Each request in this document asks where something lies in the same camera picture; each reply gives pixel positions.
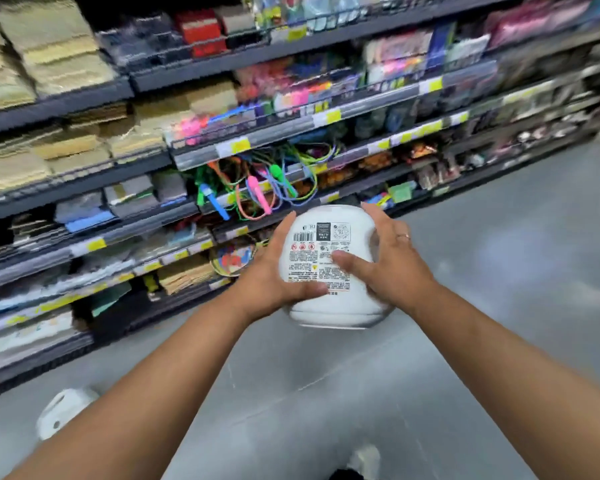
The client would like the person's left hand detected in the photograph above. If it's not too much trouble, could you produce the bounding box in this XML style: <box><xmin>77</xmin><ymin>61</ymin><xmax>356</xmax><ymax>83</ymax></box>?
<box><xmin>228</xmin><ymin>211</ymin><xmax>329</xmax><ymax>321</ymax></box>

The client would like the person's right hand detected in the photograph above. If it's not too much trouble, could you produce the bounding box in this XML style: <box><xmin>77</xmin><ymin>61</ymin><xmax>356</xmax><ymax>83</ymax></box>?
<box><xmin>331</xmin><ymin>202</ymin><xmax>438</xmax><ymax>315</ymax></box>

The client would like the white round labelled container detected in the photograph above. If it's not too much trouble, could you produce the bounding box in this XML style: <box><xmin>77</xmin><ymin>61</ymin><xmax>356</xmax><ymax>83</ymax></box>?
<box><xmin>278</xmin><ymin>205</ymin><xmax>396</xmax><ymax>329</ymax></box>

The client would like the person's left forearm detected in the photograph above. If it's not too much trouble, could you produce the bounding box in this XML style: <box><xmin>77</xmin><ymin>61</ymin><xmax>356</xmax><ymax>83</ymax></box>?
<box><xmin>2</xmin><ymin>293</ymin><xmax>261</xmax><ymax>480</ymax></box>

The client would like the person's right forearm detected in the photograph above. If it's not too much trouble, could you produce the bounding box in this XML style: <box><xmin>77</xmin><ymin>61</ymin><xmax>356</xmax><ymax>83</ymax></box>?
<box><xmin>407</xmin><ymin>284</ymin><xmax>600</xmax><ymax>480</ymax></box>

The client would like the colourful round toy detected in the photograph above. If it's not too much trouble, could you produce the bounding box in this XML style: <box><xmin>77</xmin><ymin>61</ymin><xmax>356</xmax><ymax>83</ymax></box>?
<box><xmin>210</xmin><ymin>242</ymin><xmax>257</xmax><ymax>278</ymax></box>

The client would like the green packet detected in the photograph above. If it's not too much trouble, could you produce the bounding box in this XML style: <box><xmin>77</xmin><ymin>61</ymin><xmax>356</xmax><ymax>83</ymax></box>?
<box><xmin>387</xmin><ymin>181</ymin><xmax>419</xmax><ymax>205</ymax></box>

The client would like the stack of brown paper bags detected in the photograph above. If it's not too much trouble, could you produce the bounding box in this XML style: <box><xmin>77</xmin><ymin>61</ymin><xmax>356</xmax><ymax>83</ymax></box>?
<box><xmin>157</xmin><ymin>255</ymin><xmax>217</xmax><ymax>296</ymax></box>

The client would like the row of brown snack packets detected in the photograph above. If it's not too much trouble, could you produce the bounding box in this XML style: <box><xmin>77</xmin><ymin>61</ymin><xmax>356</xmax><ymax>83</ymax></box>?
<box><xmin>405</xmin><ymin>142</ymin><xmax>462</xmax><ymax>191</ymax></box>

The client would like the row of yellow price labels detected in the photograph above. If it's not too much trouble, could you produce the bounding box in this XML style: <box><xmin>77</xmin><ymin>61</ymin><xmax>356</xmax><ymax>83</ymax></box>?
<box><xmin>0</xmin><ymin>25</ymin><xmax>473</xmax><ymax>390</ymax></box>

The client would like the person's white shoe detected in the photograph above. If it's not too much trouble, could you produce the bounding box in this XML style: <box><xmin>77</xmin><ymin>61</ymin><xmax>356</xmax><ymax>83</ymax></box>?
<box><xmin>346</xmin><ymin>445</ymin><xmax>381</xmax><ymax>480</ymax></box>

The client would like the row of pink stationery packets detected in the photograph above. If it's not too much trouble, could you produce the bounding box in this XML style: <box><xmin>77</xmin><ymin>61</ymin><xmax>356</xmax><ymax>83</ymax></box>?
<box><xmin>234</xmin><ymin>57</ymin><xmax>363</xmax><ymax>118</ymax></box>

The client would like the stack of grey blue notebooks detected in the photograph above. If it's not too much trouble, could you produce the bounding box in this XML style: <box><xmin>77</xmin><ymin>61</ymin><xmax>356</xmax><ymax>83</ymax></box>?
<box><xmin>55</xmin><ymin>172</ymin><xmax>188</xmax><ymax>233</ymax></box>

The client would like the dark metal shelf unit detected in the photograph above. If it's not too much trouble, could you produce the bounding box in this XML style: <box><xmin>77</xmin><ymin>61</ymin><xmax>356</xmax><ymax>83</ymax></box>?
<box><xmin>0</xmin><ymin>0</ymin><xmax>600</xmax><ymax>401</ymax></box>

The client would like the white round object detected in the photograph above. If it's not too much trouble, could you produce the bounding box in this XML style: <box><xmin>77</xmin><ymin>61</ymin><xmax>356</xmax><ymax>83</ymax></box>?
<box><xmin>36</xmin><ymin>388</ymin><xmax>101</xmax><ymax>441</ymax></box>

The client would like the stack of tan paper pads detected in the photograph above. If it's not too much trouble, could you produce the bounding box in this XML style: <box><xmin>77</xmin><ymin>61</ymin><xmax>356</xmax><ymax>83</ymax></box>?
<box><xmin>0</xmin><ymin>102</ymin><xmax>170</xmax><ymax>196</ymax></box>

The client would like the red box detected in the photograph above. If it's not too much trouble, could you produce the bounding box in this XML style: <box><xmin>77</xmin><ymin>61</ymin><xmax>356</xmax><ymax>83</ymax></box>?
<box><xmin>175</xmin><ymin>10</ymin><xmax>229</xmax><ymax>58</ymax></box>

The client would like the pile of dark packets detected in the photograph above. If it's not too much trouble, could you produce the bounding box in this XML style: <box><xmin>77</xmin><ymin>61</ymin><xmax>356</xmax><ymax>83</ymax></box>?
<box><xmin>97</xmin><ymin>17</ymin><xmax>192</xmax><ymax>71</ymax></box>

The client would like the stack of beige paper pads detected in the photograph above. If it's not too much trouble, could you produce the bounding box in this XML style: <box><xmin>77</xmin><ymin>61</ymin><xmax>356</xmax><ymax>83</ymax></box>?
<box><xmin>0</xmin><ymin>0</ymin><xmax>118</xmax><ymax>113</ymax></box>

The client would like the bunch of coloured jump ropes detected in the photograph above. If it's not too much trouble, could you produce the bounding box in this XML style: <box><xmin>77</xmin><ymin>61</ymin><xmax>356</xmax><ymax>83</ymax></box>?
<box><xmin>194</xmin><ymin>144</ymin><xmax>342</xmax><ymax>221</ymax></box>

